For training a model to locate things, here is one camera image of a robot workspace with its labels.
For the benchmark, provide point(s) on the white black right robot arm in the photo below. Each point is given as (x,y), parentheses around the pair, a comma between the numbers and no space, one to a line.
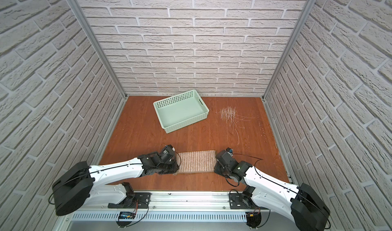
(300,204)

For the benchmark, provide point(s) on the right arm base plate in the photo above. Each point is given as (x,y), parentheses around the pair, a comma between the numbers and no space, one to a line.
(239,201)

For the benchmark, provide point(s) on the aluminium corner post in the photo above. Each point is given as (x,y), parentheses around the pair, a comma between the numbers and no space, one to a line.
(309,4)
(86,27)

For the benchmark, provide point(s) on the right controller board with wires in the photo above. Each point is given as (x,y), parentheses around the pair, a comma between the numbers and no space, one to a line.
(254,219)

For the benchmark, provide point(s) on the left controller board with wires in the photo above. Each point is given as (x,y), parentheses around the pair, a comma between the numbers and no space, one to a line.
(126,219)

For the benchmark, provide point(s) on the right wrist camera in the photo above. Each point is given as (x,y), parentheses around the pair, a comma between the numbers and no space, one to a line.
(225,155)

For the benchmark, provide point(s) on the mint green perforated basket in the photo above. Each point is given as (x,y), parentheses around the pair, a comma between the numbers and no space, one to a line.
(179,111)

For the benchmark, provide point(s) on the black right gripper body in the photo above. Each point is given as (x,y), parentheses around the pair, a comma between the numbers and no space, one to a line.
(217,171)

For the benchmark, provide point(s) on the aluminium corner post left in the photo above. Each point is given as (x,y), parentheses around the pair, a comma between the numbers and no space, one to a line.
(86,27)

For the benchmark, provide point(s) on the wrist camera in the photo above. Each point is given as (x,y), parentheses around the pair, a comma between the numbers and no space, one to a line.
(225,155)
(169,149)

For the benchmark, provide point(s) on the aluminium front rail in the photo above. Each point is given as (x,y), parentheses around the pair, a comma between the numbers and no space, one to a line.
(174,210)

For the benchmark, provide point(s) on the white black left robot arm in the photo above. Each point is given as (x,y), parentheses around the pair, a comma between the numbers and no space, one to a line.
(77,185)

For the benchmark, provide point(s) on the pink striped square dishcloth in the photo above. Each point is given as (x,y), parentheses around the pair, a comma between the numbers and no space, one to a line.
(196,162)

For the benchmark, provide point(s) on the aluminium corner post right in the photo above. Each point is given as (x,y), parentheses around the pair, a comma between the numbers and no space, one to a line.
(309,4)

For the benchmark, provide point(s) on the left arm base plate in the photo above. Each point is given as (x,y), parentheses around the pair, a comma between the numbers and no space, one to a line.
(125,204)

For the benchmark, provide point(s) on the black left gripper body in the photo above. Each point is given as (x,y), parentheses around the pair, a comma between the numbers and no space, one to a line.
(171,165)

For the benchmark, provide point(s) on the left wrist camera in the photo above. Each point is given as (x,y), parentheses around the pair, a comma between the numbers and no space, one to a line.
(169,149)

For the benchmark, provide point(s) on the controller board with wires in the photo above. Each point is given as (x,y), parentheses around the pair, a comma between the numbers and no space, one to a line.
(126,219)
(254,219)

